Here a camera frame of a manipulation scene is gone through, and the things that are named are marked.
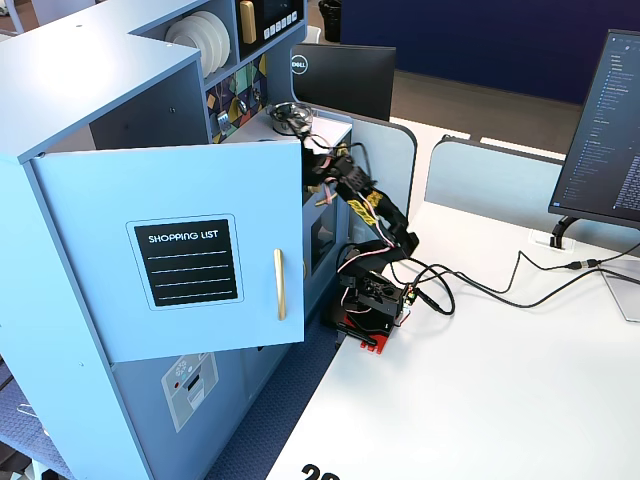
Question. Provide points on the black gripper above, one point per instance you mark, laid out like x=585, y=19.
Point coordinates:
x=320, y=167

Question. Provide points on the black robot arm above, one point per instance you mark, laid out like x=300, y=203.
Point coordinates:
x=385, y=220

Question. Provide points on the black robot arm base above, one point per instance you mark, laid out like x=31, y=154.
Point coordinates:
x=375, y=295

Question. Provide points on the blue cabinet door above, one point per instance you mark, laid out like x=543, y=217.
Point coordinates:
x=200, y=200

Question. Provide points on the blue toy kitchen cabinet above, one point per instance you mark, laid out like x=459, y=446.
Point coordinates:
x=75, y=100

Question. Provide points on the gold oven knob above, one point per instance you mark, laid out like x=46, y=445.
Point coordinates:
x=322, y=203

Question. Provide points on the gray metal pot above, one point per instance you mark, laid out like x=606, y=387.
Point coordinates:
x=290, y=117

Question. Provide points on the gray rounded desk divider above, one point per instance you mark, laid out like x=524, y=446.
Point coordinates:
x=385, y=165

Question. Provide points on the toy oven door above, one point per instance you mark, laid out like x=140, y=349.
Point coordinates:
x=322, y=240

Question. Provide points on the black Dell monitor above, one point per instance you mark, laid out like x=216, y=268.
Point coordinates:
x=350, y=80

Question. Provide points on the hanging toy ladle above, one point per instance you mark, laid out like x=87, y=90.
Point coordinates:
x=243, y=105

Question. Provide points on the hanging toy spatula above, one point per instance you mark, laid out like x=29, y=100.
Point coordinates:
x=223, y=122

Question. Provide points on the colourful patterned backsplash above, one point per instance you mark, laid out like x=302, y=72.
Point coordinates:
x=235, y=95

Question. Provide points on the black trash bin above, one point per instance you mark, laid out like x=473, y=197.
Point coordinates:
x=330, y=20

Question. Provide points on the black toy microwave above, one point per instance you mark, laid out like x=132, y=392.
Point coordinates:
x=280, y=20

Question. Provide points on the white toy plate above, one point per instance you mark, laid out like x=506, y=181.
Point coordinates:
x=170, y=35
x=215, y=40
x=187, y=32

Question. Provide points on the gray wide desk divider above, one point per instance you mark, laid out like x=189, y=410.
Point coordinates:
x=490, y=185

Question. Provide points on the red table clamp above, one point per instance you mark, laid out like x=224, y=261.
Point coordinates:
x=367, y=337

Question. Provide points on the monitor showing dark text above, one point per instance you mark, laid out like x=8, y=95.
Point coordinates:
x=605, y=130

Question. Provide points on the gray monitor base plate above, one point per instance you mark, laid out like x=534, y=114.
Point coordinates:
x=625, y=295

